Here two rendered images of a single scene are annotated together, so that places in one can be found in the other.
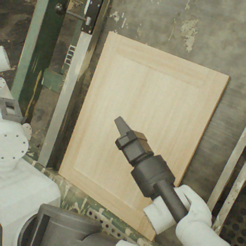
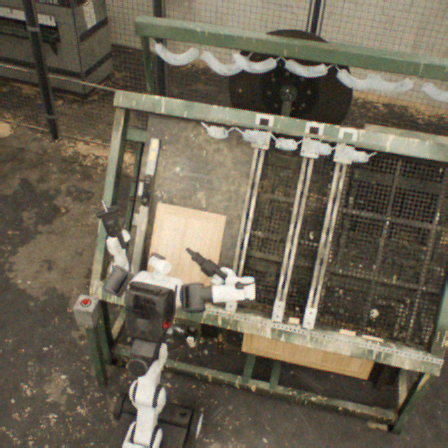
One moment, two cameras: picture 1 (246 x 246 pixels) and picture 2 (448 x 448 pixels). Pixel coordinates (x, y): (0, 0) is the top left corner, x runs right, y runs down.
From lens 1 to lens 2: 2.26 m
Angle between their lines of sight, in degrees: 20
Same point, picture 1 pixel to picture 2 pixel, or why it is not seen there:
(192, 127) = (215, 242)
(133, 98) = (181, 235)
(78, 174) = not seen: hidden behind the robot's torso
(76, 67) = (142, 226)
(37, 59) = not seen: hidden behind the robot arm
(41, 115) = (50, 264)
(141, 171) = (205, 266)
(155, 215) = (216, 281)
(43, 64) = not seen: hidden behind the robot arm
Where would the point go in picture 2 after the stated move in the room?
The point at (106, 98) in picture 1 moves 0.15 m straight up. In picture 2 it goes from (165, 239) to (164, 221)
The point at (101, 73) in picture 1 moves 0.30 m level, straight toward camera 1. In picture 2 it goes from (158, 226) to (179, 257)
